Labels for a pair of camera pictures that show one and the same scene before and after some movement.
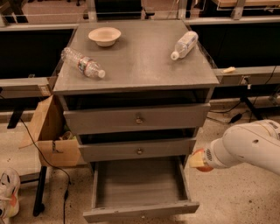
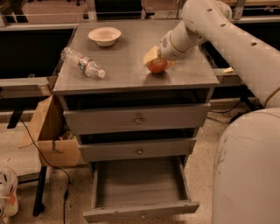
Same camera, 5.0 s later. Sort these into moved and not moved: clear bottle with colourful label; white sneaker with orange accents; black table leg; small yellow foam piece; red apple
Moved: red apple
Not moved: white sneaker with orange accents; clear bottle with colourful label; black table leg; small yellow foam piece
